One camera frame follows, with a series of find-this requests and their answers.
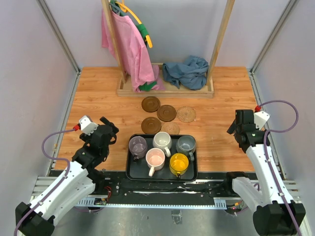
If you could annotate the blue crumpled cloth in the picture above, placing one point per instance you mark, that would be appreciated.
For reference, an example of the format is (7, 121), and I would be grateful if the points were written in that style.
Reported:
(191, 73)

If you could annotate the aluminium frame rail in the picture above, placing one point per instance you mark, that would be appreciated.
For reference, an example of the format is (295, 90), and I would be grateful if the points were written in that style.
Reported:
(103, 201)

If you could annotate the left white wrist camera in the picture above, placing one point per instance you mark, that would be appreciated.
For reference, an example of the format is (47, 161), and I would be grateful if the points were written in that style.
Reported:
(87, 126)

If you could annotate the wooden clothes rack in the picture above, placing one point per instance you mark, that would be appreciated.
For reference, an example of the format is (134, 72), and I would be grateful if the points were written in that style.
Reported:
(124, 87)

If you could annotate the pink ceramic mug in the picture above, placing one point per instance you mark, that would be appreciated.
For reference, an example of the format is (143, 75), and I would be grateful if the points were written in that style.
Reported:
(155, 159)

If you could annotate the yellow glass cup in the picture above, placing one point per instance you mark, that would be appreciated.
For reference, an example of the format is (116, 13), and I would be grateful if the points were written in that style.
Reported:
(178, 164)

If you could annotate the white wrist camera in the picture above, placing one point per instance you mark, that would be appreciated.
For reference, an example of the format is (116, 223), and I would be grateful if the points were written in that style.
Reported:
(260, 119)
(87, 126)

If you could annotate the brown wooden coaster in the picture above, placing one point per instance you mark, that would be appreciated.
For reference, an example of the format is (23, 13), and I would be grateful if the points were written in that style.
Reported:
(166, 113)
(150, 104)
(151, 125)

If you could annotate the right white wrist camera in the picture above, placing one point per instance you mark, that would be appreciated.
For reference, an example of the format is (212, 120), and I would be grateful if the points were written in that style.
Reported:
(260, 119)

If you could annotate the woven rattan coaster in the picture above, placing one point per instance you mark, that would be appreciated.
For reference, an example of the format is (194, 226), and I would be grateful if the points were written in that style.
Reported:
(186, 114)
(170, 128)

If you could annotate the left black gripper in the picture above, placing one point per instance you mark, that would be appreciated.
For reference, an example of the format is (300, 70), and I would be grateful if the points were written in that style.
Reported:
(106, 122)

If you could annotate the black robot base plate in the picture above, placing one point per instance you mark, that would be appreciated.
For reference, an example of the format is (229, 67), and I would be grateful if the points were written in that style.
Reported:
(202, 191)

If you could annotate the green clothes hanger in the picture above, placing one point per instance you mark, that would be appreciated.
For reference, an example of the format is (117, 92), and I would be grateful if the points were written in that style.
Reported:
(121, 9)

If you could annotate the grey ceramic mug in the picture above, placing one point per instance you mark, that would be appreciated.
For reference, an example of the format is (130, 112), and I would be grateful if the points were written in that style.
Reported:
(186, 145)

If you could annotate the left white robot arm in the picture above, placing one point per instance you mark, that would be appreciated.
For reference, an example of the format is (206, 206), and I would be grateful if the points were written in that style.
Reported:
(79, 179)

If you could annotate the pink shirt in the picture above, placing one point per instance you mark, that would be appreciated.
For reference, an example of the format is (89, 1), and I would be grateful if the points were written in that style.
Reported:
(135, 56)

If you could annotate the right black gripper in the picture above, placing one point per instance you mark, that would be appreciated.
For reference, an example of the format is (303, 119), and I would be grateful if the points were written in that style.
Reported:
(232, 129)

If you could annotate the white ceramic mug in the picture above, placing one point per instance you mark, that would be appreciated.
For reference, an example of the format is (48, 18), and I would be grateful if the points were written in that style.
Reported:
(163, 141)

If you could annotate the purple glass cup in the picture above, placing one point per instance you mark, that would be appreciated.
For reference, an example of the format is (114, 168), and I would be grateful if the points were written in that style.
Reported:
(138, 147)

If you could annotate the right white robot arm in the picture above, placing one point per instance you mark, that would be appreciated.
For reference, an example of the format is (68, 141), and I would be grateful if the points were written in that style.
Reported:
(275, 213)

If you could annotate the black plastic tray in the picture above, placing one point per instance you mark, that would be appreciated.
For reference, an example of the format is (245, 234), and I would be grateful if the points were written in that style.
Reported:
(139, 170)

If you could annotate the yellow clothes hanger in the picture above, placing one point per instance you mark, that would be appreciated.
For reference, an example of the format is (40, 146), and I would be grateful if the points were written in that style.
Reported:
(140, 26)

